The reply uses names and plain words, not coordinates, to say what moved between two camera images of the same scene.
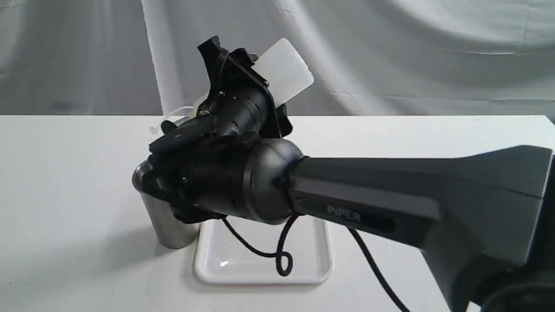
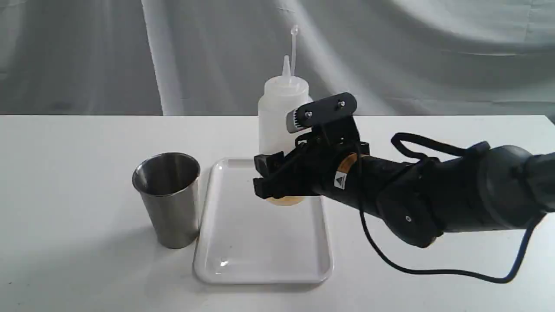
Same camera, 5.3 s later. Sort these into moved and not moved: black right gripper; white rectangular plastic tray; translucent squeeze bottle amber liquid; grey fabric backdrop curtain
Moved: translucent squeeze bottle amber liquid; black right gripper
Not moved: grey fabric backdrop curtain; white rectangular plastic tray
